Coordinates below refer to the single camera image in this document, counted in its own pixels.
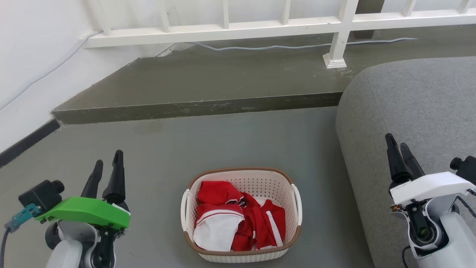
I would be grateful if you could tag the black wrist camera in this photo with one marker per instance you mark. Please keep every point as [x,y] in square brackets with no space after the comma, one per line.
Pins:
[41,195]
[466,167]

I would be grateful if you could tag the red and white shorts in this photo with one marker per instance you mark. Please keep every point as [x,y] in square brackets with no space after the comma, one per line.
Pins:
[217,229]

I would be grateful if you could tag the grey concrete step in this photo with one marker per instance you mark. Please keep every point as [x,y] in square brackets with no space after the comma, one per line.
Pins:
[208,78]

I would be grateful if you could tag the red garment with white stripe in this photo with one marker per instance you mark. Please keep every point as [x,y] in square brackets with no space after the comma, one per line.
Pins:
[266,223]

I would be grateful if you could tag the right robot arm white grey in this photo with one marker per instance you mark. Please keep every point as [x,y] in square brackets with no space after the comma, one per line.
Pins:
[446,234]

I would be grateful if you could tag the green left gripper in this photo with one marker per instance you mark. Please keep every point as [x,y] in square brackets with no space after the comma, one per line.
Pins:
[85,212]

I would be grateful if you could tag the red sports jersey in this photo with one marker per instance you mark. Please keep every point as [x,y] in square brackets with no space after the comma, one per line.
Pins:
[217,192]

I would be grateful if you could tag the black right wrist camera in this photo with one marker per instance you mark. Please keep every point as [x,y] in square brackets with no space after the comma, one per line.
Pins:
[466,167]

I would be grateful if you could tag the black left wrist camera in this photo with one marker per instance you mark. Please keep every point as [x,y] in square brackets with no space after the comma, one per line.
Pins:
[41,195]

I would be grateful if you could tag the grey fabric sofa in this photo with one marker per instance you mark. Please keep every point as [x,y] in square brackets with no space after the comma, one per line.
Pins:
[409,104]

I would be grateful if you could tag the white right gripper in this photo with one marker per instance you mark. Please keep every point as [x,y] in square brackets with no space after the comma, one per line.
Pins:
[431,188]

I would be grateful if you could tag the black baseboard strip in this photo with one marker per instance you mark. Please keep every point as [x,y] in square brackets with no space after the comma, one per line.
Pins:
[26,143]

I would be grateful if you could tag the white plastic laundry basket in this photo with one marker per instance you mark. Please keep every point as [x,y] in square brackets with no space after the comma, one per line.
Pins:
[256,182]

